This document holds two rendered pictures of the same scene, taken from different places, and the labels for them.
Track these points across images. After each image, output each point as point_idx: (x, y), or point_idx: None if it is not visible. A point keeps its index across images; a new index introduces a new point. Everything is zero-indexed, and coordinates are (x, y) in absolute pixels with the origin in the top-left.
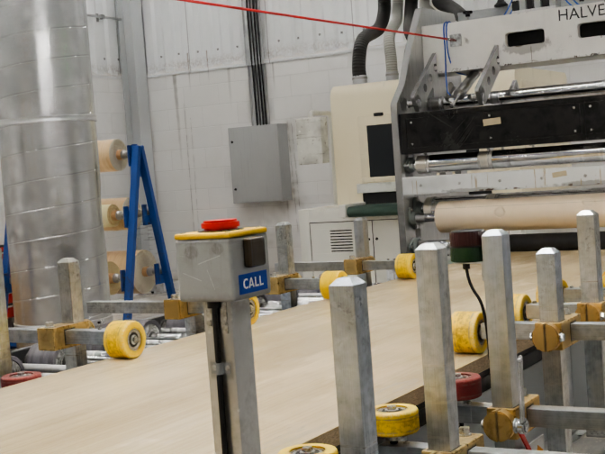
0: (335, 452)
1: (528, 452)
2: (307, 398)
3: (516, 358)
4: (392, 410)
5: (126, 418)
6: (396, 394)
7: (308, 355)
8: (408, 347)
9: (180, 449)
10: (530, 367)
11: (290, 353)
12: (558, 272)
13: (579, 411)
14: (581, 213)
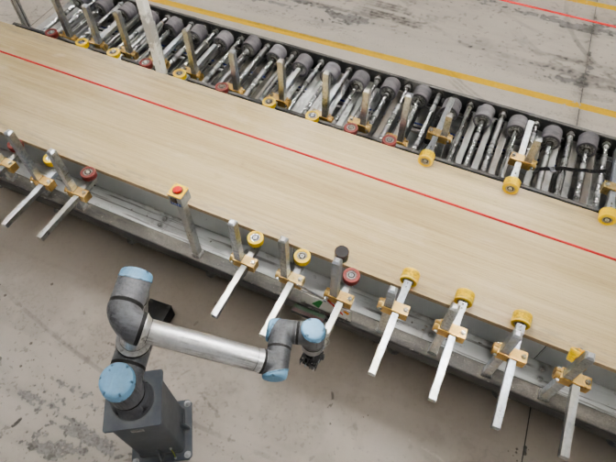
0: (252, 244)
1: (282, 297)
2: (330, 231)
3: (335, 289)
4: (300, 256)
5: (313, 186)
6: (331, 257)
7: (415, 224)
8: (427, 258)
9: (269, 207)
10: None
11: (422, 217)
12: (390, 297)
13: (330, 316)
14: (452, 303)
